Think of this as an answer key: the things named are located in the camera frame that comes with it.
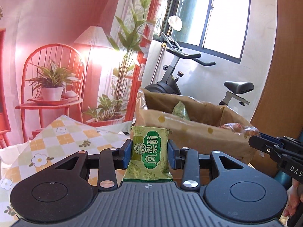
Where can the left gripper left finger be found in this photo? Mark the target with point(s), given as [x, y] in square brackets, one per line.
[118, 157]

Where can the dark framed window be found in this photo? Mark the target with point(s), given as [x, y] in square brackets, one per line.
[215, 27]

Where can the green snack packet in box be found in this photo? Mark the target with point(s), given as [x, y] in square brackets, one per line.
[180, 111]

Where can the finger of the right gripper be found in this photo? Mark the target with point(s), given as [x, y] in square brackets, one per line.
[255, 142]
[270, 140]

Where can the red snack packet in box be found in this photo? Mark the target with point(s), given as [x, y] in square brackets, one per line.
[246, 131]

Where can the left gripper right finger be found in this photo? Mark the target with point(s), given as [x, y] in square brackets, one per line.
[186, 158]

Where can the cardboard box with plastic liner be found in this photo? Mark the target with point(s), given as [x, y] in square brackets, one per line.
[202, 132]

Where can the wooden board panel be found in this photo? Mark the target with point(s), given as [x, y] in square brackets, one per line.
[279, 112]

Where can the person's right hand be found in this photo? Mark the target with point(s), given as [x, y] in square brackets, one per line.
[293, 199]

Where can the pink room scene backdrop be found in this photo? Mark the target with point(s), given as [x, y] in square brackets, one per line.
[83, 36]

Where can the green pineapple cake packet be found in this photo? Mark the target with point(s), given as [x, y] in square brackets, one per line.
[149, 155]

